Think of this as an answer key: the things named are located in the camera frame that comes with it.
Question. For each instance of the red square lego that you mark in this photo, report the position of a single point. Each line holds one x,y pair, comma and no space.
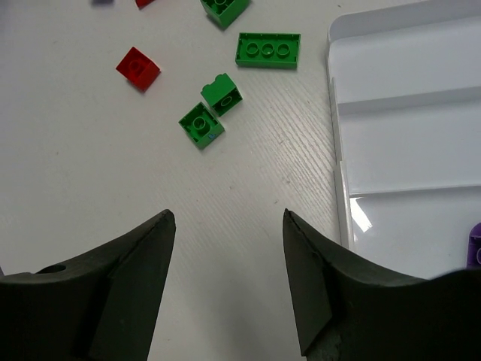
138,69

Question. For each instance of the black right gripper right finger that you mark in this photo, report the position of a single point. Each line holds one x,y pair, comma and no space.
349,308

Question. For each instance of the green square lego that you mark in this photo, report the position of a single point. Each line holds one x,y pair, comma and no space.
201,126
222,94

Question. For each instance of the purple long lego plate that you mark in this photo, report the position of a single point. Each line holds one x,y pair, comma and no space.
102,2

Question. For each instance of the green lego centre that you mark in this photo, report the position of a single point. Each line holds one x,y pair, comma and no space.
224,12

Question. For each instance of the purple round lego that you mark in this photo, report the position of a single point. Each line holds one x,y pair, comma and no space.
474,247

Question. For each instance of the green long lego tilted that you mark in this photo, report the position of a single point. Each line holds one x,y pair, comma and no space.
268,50

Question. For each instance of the white divided tray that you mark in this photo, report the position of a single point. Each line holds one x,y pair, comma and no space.
404,86

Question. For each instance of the red rectangular lego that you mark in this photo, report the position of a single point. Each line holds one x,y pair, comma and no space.
143,3

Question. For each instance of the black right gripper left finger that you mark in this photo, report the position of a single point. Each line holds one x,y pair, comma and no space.
100,305

